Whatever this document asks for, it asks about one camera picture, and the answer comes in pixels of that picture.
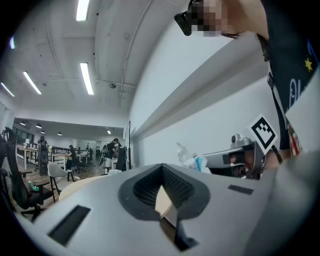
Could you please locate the person's right forearm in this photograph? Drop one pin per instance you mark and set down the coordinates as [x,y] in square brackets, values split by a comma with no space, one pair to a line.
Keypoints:
[269,160]

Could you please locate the round ceiling fixture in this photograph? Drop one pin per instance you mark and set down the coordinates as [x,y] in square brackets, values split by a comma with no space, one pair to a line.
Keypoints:
[112,85]

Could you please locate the black wristband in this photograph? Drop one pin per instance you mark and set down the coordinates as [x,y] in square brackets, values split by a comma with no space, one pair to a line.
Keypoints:
[277,153]

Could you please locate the black head-worn camera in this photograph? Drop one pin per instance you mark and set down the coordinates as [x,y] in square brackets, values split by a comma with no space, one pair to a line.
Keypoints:
[185,22]

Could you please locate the person's black printed shirt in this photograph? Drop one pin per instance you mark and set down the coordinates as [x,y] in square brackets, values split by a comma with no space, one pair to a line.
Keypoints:
[287,50]

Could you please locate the gray chair with black legs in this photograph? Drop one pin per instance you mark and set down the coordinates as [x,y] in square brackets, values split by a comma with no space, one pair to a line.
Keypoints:
[56,170]

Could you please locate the black mesh office chair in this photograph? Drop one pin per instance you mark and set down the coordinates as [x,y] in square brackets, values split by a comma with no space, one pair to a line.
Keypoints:
[17,175]

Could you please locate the person's right hand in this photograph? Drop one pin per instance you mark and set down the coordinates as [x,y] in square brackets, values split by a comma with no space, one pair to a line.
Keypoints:
[248,162]

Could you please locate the black floor speaker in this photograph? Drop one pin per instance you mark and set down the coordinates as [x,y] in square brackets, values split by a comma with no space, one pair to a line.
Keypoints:
[43,157]

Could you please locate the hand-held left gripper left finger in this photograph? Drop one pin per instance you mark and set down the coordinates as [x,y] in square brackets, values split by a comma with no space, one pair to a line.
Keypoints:
[100,212]

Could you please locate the wooden desk with black frame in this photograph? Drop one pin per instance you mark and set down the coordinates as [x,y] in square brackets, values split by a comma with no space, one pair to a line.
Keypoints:
[61,155]

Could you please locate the clear plastic bag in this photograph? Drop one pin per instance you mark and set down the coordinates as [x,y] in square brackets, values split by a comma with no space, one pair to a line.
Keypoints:
[190,160]

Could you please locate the wooden desk with white frame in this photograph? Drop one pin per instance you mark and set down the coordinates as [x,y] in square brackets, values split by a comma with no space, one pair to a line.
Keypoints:
[25,148]

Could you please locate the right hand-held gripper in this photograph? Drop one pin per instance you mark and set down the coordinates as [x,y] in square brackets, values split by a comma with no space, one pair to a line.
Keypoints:
[262,135]

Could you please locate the person's head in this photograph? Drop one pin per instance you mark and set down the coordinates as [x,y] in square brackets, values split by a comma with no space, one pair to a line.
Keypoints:
[245,15]

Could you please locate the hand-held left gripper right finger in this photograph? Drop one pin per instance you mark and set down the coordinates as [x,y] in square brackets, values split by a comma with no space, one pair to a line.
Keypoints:
[225,212]

